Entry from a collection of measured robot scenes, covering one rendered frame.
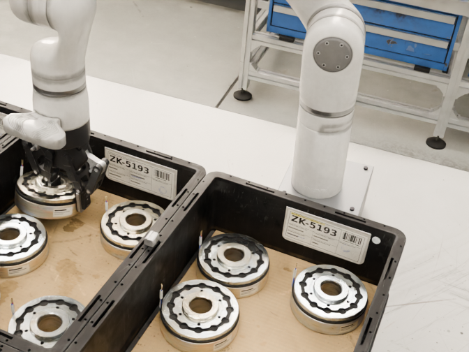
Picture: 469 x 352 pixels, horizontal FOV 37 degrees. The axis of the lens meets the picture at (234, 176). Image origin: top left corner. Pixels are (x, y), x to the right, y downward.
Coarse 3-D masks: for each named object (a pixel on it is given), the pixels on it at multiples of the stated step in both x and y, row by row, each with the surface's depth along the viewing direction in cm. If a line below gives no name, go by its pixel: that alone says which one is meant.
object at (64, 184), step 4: (40, 176) 107; (60, 176) 109; (36, 180) 106; (40, 180) 106; (44, 180) 107; (64, 180) 108; (36, 184) 105; (40, 184) 105; (44, 184) 105; (64, 184) 106; (40, 188) 105; (44, 188) 104; (48, 188) 104; (52, 188) 105; (56, 188) 105; (60, 188) 105; (64, 188) 106
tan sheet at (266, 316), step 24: (192, 264) 103; (288, 264) 104; (312, 264) 105; (264, 288) 100; (288, 288) 100; (240, 312) 96; (264, 312) 96; (288, 312) 97; (144, 336) 91; (240, 336) 93; (264, 336) 93; (288, 336) 93; (312, 336) 94; (336, 336) 94
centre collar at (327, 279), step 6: (324, 276) 98; (330, 276) 98; (318, 282) 97; (324, 282) 97; (330, 282) 97; (336, 282) 97; (342, 282) 97; (318, 288) 96; (342, 288) 96; (348, 288) 96; (318, 294) 95; (324, 294) 95; (342, 294) 95; (324, 300) 94; (330, 300) 94; (336, 300) 94; (342, 300) 95
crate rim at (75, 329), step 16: (16, 144) 107; (112, 144) 108; (128, 144) 108; (160, 160) 106; (176, 160) 106; (176, 208) 97; (160, 224) 94; (128, 256) 89; (112, 288) 84; (96, 304) 82; (80, 320) 81; (0, 336) 77; (16, 336) 77; (64, 336) 78
